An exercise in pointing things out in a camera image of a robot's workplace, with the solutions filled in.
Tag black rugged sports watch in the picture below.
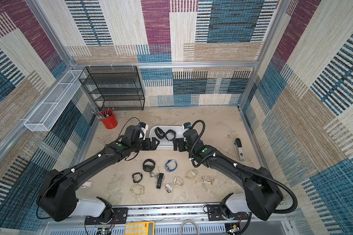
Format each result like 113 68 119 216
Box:
165 129 177 142

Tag black chunky digital watch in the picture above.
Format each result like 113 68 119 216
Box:
155 127 166 140

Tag black round digital watch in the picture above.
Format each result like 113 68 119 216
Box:
143 159 156 172

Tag beige strap slim watch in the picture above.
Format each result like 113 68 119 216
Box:
185 169 198 180

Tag small black strap watch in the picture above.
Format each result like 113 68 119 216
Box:
132 172 143 184

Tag white strap rose-gold watch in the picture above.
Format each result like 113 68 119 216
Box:
202 176 214 185

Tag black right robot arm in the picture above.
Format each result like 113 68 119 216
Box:
178 120 298 221

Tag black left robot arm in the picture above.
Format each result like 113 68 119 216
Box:
37 124 160 223

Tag translucent blue plastic watch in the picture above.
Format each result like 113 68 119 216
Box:
164 159 177 172

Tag small silver face watch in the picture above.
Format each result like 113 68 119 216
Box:
164 184 174 193

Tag red metal pen cup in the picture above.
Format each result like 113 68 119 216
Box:
101 114 118 130

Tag pens in red cup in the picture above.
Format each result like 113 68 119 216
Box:
91 102 113 120

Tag grey black stapler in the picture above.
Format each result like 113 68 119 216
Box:
233 138 245 162

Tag yellow button control pad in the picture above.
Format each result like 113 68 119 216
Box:
125 221 155 235

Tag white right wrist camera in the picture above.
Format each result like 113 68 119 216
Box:
183 122 192 131

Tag silver chain pocket watch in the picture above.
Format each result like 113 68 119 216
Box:
150 167 164 181

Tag black leather strap watch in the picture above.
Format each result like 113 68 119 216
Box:
156 173 164 189

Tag beige strap triangular watch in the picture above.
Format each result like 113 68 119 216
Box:
174 176 183 187

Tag black wire mesh shelf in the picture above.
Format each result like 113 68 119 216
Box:
78 66 145 111

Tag white wire mesh basket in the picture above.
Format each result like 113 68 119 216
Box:
24 70 82 132

